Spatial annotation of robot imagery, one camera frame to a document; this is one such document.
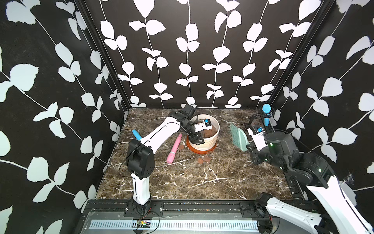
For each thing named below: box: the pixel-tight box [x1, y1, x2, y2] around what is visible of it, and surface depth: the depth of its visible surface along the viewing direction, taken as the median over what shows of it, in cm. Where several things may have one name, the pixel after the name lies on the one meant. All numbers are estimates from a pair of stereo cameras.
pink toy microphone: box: [166, 133, 183, 164], surface depth 94 cm
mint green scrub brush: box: [229, 123, 251, 152], surface depth 69 cm
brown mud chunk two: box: [204, 156, 212, 163], surface depth 94 cm
